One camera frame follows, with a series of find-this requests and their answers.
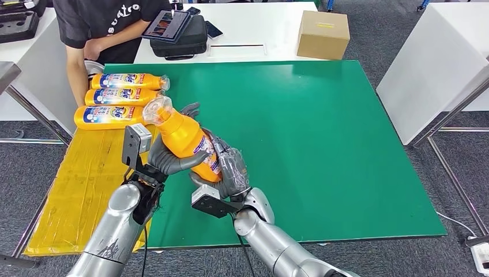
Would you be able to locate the white power strip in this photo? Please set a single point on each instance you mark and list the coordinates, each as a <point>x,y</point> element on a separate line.
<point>480,254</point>

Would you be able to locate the grey metal side table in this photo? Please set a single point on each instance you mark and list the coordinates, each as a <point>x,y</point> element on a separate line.
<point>7,72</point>

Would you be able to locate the white table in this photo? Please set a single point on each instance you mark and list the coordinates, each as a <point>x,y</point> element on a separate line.
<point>433,69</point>

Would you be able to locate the person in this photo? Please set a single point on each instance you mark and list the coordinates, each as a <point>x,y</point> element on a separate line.
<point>99,23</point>

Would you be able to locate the green table board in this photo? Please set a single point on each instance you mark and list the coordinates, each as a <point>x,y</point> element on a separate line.
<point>324,133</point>

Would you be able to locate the black carry bag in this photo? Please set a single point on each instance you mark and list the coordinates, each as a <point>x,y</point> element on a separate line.
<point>193,41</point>

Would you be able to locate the metal table frame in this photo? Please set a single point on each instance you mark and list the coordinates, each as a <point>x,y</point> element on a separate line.
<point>450,114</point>

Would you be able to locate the black equipment case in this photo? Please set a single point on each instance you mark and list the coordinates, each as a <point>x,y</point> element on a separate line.
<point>19,5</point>

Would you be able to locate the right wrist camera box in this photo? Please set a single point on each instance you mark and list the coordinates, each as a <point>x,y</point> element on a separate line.
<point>210,202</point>

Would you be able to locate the black tablet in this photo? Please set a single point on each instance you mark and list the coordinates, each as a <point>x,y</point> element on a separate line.
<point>167,25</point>

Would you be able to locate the orange detergent bottle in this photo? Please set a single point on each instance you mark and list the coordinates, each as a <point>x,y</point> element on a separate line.
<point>126,96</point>
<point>149,81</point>
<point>183,137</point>
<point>114,117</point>

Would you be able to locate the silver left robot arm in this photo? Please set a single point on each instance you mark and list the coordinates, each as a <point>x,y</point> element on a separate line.
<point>114,229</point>

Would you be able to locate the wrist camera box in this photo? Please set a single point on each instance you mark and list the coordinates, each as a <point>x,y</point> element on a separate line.
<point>133,147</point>
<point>210,202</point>

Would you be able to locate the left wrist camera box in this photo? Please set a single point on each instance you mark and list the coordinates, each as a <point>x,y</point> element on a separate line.
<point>133,147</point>

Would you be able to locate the white desk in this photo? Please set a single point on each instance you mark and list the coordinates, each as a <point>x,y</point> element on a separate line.
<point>42,84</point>
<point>259,26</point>

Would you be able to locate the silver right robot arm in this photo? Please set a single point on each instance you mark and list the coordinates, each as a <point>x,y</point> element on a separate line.
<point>275,241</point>

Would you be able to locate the yellow plastic sheet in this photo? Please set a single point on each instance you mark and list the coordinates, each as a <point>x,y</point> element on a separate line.
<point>76,191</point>

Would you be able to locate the brown cardboard box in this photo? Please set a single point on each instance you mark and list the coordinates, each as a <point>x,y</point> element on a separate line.
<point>323,35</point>

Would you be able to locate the black smartphone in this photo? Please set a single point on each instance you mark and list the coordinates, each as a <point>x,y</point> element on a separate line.
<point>214,29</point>
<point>193,10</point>

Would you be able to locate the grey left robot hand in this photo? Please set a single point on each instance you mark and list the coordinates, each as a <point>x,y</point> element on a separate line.
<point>168,158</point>

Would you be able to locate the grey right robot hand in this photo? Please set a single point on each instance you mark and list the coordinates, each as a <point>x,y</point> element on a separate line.
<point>229,172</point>

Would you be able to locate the blue metal leg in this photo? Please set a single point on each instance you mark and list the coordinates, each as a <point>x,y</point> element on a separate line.
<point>331,5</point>

